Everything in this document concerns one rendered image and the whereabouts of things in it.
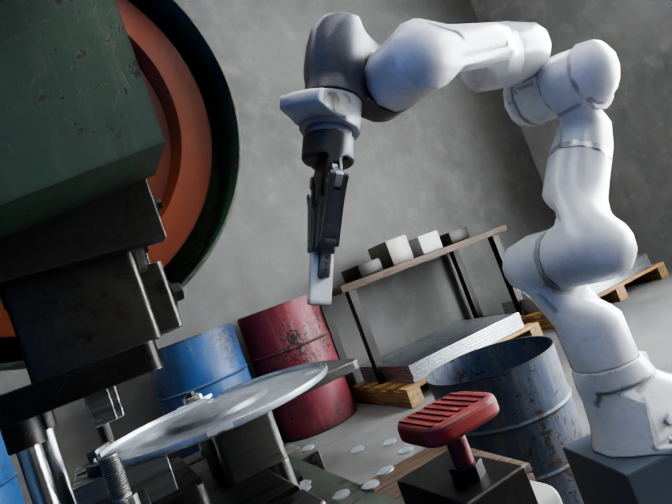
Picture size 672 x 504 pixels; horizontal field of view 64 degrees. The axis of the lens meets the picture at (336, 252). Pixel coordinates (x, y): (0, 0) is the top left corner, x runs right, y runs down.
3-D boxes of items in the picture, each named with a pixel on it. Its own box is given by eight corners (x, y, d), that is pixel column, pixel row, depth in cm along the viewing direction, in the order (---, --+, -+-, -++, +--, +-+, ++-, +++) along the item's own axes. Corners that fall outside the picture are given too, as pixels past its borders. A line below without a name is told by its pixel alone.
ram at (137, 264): (181, 332, 73) (111, 133, 75) (200, 323, 60) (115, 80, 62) (43, 382, 66) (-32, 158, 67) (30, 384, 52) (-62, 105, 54)
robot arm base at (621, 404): (666, 396, 104) (639, 328, 105) (755, 414, 85) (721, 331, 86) (569, 441, 100) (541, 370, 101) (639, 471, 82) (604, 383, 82)
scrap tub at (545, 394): (538, 461, 198) (490, 339, 201) (641, 482, 160) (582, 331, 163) (453, 520, 179) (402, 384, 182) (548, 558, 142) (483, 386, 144)
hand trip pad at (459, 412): (486, 473, 45) (453, 387, 45) (539, 487, 40) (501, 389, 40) (421, 516, 42) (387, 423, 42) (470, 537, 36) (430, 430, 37)
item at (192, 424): (355, 377, 56) (352, 370, 56) (66, 500, 48) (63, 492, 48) (305, 362, 84) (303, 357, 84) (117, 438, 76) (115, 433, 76)
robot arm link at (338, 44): (428, 114, 79) (390, 137, 88) (430, 33, 81) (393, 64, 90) (316, 80, 71) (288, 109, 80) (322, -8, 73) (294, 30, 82)
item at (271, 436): (348, 443, 79) (316, 357, 80) (395, 456, 67) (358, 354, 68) (184, 531, 68) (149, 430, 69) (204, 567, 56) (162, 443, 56)
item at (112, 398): (122, 413, 64) (112, 383, 64) (125, 416, 60) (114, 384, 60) (94, 424, 62) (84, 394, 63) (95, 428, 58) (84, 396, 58)
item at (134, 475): (161, 467, 69) (150, 433, 69) (178, 489, 56) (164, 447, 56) (88, 501, 65) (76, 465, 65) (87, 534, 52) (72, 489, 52)
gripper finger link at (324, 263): (329, 241, 72) (336, 236, 70) (327, 278, 71) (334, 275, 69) (319, 239, 72) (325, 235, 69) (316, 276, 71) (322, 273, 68)
